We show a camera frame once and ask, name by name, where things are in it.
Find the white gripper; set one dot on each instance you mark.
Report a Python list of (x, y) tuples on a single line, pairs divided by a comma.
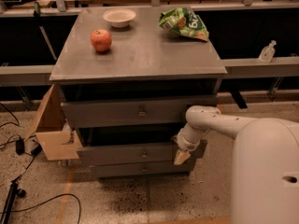
[(186, 144)]

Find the grey drawer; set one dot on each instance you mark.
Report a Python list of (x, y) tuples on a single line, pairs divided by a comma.
[(125, 154), (126, 112), (145, 168)]

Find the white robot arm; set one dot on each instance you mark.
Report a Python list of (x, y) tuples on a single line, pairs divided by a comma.
[(265, 163)]

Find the grey bottom drawer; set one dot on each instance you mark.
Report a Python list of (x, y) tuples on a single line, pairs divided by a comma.
[(145, 168)]

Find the grey top drawer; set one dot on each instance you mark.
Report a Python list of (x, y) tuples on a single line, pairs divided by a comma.
[(126, 112)]

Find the grey drawer cabinet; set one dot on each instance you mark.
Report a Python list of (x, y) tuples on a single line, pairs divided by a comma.
[(144, 61)]

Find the brown cardboard box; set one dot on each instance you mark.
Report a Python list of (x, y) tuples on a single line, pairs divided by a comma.
[(57, 139)]

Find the green chip bag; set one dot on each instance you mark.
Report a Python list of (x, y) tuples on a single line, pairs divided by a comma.
[(183, 22)]

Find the clear sanitizer bottle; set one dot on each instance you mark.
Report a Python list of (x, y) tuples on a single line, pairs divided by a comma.
[(268, 52)]

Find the red apple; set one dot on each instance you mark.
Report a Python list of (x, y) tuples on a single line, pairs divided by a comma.
[(101, 40)]

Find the white bowl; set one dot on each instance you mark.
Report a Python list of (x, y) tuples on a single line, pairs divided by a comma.
[(119, 18)]

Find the black power adapter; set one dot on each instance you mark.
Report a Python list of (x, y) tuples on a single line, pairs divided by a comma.
[(19, 146)]

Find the black tripod leg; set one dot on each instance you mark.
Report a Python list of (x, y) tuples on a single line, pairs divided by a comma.
[(14, 191)]

